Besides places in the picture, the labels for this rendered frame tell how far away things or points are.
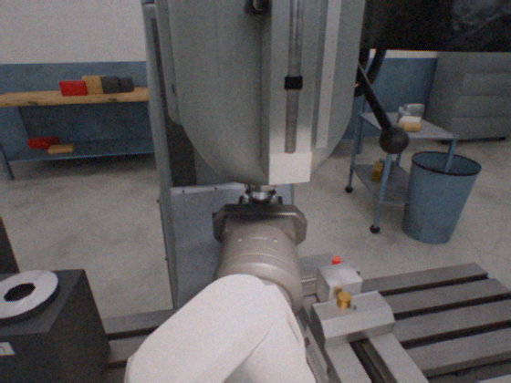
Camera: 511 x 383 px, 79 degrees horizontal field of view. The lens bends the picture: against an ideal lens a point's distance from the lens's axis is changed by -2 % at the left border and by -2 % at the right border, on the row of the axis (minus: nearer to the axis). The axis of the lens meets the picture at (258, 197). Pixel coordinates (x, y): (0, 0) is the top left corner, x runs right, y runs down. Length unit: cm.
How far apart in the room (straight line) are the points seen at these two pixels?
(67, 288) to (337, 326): 40
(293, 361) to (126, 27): 452
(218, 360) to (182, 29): 26
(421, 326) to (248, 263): 50
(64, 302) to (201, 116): 32
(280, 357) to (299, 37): 24
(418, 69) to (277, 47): 551
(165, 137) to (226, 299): 60
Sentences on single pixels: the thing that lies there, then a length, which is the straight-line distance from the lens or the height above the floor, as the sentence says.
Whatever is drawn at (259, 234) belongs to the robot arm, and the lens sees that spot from 32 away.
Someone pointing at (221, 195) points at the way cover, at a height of 109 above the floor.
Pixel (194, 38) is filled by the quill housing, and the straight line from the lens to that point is 31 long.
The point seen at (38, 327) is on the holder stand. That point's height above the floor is 115.
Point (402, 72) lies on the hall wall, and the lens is 561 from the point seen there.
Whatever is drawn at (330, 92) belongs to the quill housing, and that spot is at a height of 142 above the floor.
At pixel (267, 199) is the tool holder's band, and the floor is 127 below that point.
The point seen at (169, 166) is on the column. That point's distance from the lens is 81.
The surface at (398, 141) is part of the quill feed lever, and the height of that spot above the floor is 137.
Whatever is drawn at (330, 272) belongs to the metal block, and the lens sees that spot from 58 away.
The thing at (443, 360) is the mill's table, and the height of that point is 96.
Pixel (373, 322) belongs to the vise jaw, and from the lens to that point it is 57.
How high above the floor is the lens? 146
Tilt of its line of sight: 27 degrees down
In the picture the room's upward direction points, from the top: straight up
